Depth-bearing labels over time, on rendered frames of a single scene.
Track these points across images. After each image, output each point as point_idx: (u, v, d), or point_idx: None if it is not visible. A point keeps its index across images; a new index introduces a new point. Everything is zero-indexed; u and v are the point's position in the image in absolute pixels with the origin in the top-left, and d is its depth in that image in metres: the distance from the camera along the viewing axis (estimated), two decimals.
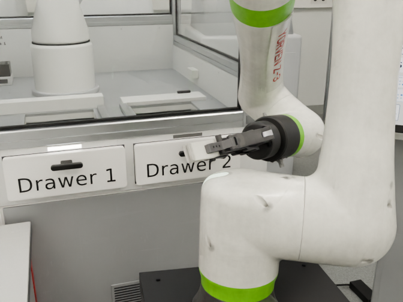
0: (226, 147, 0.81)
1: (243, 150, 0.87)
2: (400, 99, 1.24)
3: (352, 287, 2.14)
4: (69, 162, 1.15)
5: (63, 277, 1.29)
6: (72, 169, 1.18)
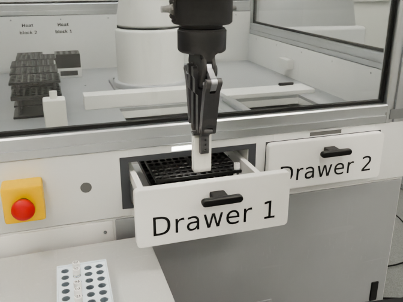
0: (194, 126, 0.80)
1: (191, 90, 0.76)
2: None
3: None
4: (223, 193, 0.83)
5: (175, 300, 1.10)
6: None
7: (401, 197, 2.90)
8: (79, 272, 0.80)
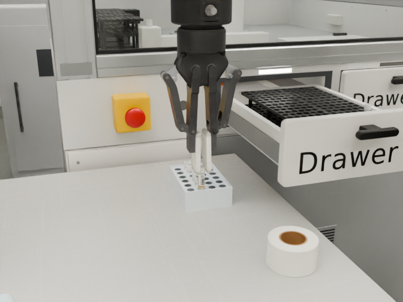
0: (185, 132, 0.77)
1: (197, 93, 0.74)
2: None
3: None
4: (377, 127, 0.76)
5: None
6: (370, 139, 0.79)
7: None
8: (193, 168, 0.88)
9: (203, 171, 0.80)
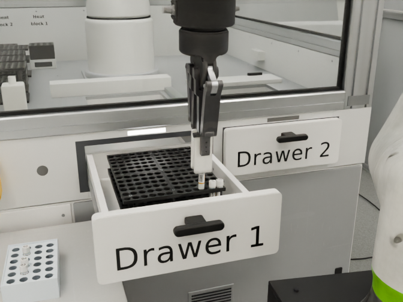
0: (194, 124, 0.80)
1: (192, 90, 0.76)
2: None
3: None
4: (201, 220, 0.69)
5: (136, 284, 1.11)
6: None
7: None
8: (29, 250, 0.81)
9: (209, 185, 0.82)
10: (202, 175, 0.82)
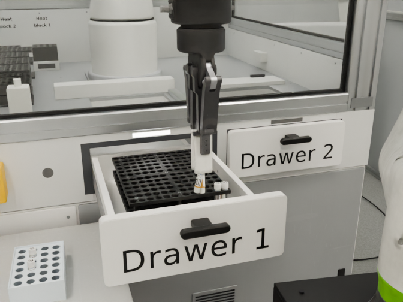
0: (193, 125, 0.81)
1: (191, 90, 0.77)
2: None
3: None
4: (207, 222, 0.69)
5: (140, 285, 1.12)
6: None
7: None
8: (35, 252, 0.82)
9: (214, 187, 0.82)
10: (202, 181, 0.82)
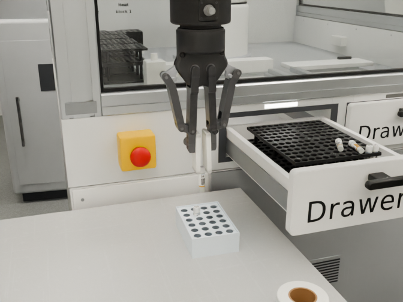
0: (185, 132, 0.77)
1: (196, 93, 0.74)
2: None
3: None
4: (386, 175, 0.75)
5: None
6: None
7: None
8: (200, 210, 0.87)
9: (367, 150, 0.88)
10: (359, 145, 0.89)
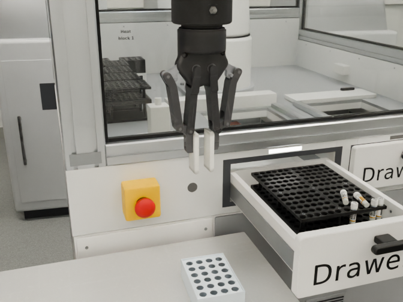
0: (219, 126, 0.80)
1: (206, 88, 0.78)
2: None
3: None
4: (392, 238, 0.75)
5: None
6: None
7: None
8: None
9: (372, 204, 0.88)
10: (364, 199, 0.89)
